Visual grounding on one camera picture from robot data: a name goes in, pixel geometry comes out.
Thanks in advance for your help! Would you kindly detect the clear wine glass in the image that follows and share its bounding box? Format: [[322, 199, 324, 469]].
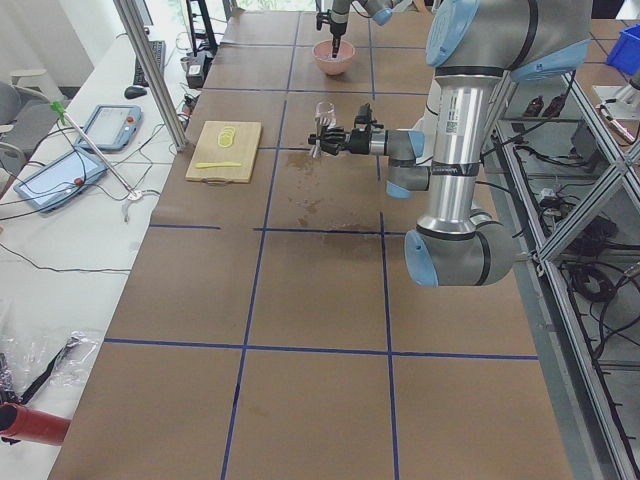
[[315, 101, 336, 134]]

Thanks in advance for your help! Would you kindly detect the near blue teach pendant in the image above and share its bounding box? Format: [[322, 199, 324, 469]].
[[13, 149, 107, 213]]

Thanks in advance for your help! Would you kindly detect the far blue teach pendant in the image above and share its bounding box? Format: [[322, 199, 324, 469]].
[[82, 104, 142, 152]]

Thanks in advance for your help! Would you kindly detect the pink bowl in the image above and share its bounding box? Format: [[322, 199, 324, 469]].
[[312, 40, 356, 76]]

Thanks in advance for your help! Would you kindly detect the aluminium frame post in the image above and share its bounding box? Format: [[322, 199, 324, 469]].
[[113, 0, 187, 152]]

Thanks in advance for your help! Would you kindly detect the blue teach pendant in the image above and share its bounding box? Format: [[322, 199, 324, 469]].
[[13, 149, 107, 213], [82, 104, 142, 152]]

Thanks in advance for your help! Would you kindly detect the yellow plastic knife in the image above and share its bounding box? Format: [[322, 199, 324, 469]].
[[195, 161, 243, 169]]

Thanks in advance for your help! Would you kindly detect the blue storage bin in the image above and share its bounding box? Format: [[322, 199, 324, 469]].
[[606, 24, 640, 75]]

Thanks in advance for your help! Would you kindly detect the steel double jigger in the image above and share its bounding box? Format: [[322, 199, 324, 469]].
[[308, 134, 322, 159]]

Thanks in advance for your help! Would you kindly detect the metal rod with green tip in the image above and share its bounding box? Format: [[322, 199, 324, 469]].
[[50, 101, 144, 201]]

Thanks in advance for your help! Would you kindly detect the clear plastic bag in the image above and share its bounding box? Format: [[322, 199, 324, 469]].
[[1, 328, 103, 405]]

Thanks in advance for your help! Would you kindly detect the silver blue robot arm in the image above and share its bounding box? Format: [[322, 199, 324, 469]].
[[308, 0, 592, 287], [316, 0, 393, 36]]

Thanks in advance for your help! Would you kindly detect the black power adapter box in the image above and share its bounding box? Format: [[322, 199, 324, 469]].
[[186, 51, 213, 89]]

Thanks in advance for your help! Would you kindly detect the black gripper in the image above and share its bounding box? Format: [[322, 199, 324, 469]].
[[316, 9, 349, 36], [308, 103, 386, 156]]

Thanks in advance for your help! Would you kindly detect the red thermos bottle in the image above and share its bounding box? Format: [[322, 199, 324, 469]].
[[1, 403, 71, 446]]

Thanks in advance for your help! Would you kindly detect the clear ice cubes pile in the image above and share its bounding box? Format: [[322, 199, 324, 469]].
[[319, 51, 349, 63]]

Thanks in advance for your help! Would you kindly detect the bamboo cutting board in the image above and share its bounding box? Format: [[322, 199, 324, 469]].
[[185, 121, 262, 183]]

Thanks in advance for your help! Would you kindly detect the black keyboard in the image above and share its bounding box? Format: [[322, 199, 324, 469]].
[[133, 40, 167, 86]]

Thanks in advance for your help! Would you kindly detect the black computer mouse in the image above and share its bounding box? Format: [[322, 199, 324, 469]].
[[124, 85, 147, 100]]

